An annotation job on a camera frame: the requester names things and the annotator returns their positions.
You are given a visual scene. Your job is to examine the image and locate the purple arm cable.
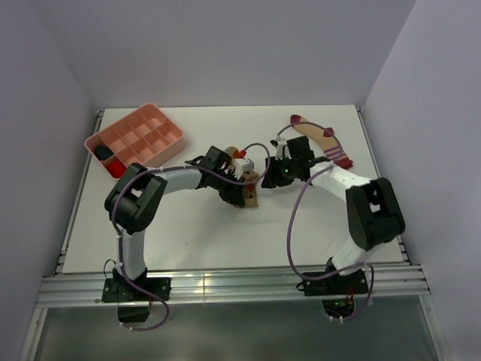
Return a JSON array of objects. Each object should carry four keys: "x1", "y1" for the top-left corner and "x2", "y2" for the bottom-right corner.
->
[
  {"x1": 101, "y1": 142, "x2": 271, "y2": 332},
  {"x1": 274, "y1": 122, "x2": 375, "y2": 323}
]

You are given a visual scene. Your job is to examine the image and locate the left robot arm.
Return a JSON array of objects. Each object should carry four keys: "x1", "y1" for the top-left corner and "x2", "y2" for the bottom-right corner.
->
[{"x1": 104, "y1": 147, "x2": 259, "y2": 300}]

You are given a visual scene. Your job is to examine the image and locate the tan argyle sock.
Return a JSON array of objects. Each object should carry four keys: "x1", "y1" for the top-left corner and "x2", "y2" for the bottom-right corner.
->
[{"x1": 225, "y1": 147, "x2": 259, "y2": 208}]

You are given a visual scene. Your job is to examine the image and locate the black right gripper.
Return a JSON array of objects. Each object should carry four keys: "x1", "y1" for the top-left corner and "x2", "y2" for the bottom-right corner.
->
[{"x1": 261, "y1": 155, "x2": 298, "y2": 189}]

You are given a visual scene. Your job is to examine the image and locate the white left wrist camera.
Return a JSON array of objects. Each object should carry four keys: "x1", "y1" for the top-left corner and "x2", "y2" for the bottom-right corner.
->
[{"x1": 231, "y1": 158, "x2": 254, "y2": 181}]

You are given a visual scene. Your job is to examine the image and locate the tan maroon striped sock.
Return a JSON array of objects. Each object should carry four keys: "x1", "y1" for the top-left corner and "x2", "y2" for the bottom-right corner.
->
[{"x1": 290, "y1": 114, "x2": 353, "y2": 170}]

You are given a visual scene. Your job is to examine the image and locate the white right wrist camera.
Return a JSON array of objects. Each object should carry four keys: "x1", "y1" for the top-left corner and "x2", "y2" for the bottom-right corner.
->
[{"x1": 270, "y1": 136, "x2": 289, "y2": 159}]

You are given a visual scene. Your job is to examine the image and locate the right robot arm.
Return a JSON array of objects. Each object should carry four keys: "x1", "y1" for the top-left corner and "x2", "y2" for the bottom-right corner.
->
[{"x1": 261, "y1": 136, "x2": 406, "y2": 293}]

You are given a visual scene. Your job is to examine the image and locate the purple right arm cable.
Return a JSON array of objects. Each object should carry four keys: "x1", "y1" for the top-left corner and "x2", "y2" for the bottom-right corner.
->
[{"x1": 274, "y1": 122, "x2": 375, "y2": 323}]

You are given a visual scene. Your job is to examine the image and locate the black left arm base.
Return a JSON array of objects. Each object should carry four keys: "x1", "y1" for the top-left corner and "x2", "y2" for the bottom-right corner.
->
[{"x1": 101, "y1": 277, "x2": 171, "y2": 323}]

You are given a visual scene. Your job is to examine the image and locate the dark teal rolled sock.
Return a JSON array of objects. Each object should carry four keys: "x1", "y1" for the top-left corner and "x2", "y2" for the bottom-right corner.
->
[{"x1": 94, "y1": 144, "x2": 114, "y2": 161}]

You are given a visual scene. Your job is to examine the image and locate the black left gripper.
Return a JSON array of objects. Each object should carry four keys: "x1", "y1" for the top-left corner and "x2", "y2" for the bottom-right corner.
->
[{"x1": 210, "y1": 170, "x2": 245, "y2": 208}]

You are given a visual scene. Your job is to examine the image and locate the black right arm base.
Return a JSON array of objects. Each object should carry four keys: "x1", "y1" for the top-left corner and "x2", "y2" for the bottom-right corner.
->
[{"x1": 296, "y1": 269, "x2": 370, "y2": 320}]

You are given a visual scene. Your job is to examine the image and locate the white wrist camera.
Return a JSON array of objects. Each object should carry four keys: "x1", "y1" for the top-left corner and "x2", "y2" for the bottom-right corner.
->
[
  {"x1": 231, "y1": 158, "x2": 254, "y2": 181},
  {"x1": 270, "y1": 136, "x2": 289, "y2": 159}
]

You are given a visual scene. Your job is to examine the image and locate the pink compartment organizer tray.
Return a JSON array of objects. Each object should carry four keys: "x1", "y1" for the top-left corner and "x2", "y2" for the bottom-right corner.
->
[{"x1": 84, "y1": 104, "x2": 185, "y2": 179}]

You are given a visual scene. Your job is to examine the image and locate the red rolled sock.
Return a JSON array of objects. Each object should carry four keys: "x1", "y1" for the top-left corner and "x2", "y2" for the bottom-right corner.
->
[{"x1": 106, "y1": 160, "x2": 126, "y2": 179}]

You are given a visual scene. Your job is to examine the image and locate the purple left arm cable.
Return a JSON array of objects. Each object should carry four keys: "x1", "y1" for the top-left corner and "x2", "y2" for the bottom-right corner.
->
[{"x1": 101, "y1": 142, "x2": 271, "y2": 332}]

